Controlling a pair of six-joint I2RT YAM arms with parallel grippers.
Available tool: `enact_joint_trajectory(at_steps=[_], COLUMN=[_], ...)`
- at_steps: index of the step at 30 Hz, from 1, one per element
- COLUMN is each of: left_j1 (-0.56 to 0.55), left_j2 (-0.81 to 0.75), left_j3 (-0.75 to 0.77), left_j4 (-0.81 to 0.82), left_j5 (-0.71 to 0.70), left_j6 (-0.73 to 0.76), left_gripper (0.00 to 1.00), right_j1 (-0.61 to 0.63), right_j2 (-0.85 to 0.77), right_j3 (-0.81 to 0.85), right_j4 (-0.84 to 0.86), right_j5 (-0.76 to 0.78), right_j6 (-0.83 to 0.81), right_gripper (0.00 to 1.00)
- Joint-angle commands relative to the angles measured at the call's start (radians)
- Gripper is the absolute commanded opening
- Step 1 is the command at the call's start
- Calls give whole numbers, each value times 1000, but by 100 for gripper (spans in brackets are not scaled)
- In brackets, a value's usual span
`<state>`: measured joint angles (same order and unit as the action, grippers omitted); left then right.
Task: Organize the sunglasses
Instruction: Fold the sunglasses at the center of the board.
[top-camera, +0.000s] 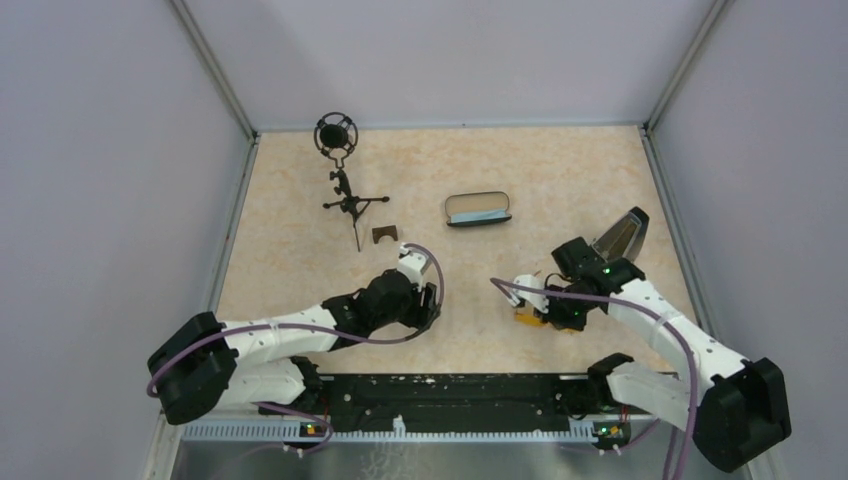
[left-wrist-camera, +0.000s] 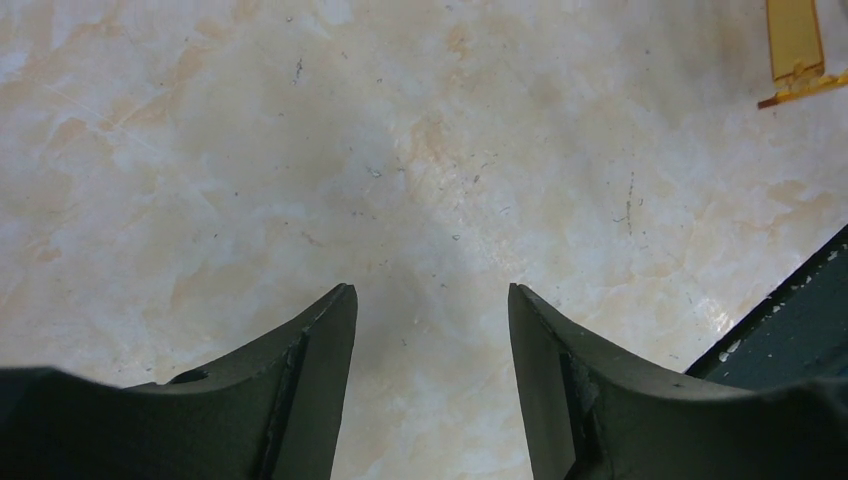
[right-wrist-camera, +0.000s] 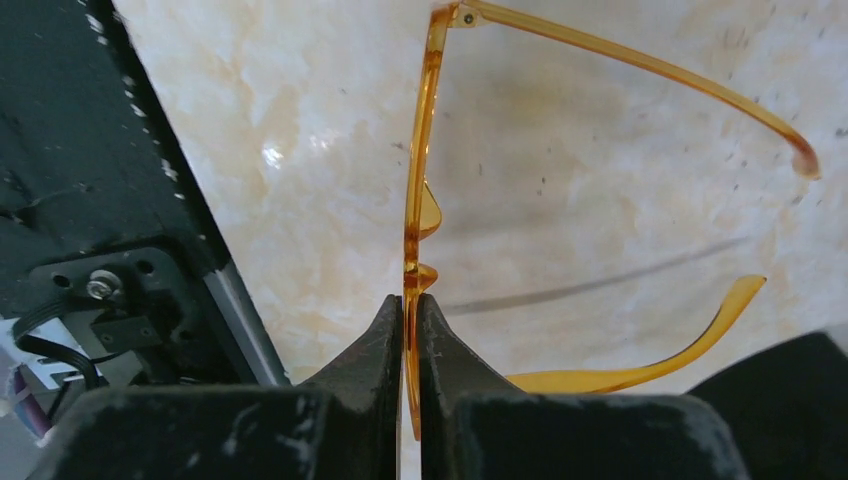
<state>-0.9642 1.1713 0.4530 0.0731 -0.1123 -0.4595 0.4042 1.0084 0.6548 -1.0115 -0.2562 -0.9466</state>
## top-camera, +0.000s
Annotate orange sunglasses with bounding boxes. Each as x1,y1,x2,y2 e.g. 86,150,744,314
508,287,585,334

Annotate light blue cleaning cloth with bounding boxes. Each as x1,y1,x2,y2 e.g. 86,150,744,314
448,209,512,227

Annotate black glasses case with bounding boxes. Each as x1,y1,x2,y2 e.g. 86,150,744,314
444,191,512,228

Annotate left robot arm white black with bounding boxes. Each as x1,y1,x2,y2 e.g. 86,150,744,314
146,269,444,425

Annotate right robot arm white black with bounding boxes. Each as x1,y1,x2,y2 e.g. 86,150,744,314
547,237,792,473

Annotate small brown wooden block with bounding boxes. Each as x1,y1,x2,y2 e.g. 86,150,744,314
371,225,399,245

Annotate black wedge mirror block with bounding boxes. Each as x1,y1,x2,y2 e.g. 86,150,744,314
590,206,650,263

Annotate black microphone on tripod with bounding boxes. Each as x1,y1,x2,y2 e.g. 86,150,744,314
313,112,391,252

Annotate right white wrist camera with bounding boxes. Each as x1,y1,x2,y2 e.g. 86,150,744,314
507,274,549,316

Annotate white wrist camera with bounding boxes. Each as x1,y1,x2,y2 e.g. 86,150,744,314
396,244,431,290
507,274,549,316

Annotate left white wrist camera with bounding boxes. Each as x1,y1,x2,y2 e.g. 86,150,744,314
396,244,431,290

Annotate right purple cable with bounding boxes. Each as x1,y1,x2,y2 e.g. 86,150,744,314
488,276,700,480

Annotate purple cable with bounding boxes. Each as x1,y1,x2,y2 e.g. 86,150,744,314
488,276,700,480
146,243,446,458

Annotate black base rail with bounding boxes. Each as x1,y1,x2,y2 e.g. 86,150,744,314
291,373,641,434

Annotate white cable duct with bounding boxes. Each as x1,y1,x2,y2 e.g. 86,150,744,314
181,416,624,444

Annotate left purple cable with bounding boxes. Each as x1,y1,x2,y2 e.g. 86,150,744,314
146,243,446,458

